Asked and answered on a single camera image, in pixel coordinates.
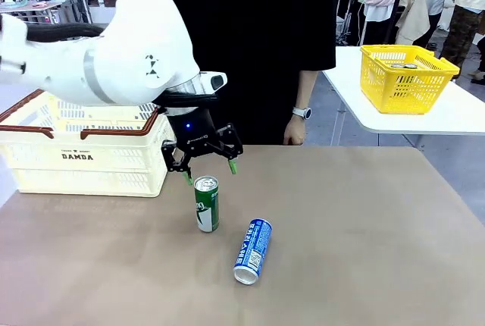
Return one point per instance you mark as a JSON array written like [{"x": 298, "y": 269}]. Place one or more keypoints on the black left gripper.
[{"x": 193, "y": 129}]

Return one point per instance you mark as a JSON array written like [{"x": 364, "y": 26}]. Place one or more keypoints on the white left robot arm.
[{"x": 132, "y": 45}]

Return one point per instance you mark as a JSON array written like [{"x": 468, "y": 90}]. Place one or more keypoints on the person's left forearm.
[{"x": 307, "y": 87}]

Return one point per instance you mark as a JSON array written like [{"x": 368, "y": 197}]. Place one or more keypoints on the yellow plastic basket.
[{"x": 401, "y": 91}]

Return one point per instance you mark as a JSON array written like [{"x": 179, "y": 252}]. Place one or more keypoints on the person's left hand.
[{"x": 295, "y": 132}]

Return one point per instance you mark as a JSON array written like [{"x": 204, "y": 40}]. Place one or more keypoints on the white wristwatch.
[{"x": 303, "y": 112}]

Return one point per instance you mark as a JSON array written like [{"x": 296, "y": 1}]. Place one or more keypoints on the person body in black clothes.
[{"x": 257, "y": 38}]

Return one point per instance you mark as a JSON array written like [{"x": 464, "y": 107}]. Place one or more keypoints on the hanging cream coat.
[{"x": 413, "y": 19}]

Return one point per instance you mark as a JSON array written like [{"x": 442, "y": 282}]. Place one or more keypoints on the white side table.
[{"x": 454, "y": 113}]

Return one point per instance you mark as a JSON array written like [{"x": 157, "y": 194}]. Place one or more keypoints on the metal frame work table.
[{"x": 38, "y": 5}]

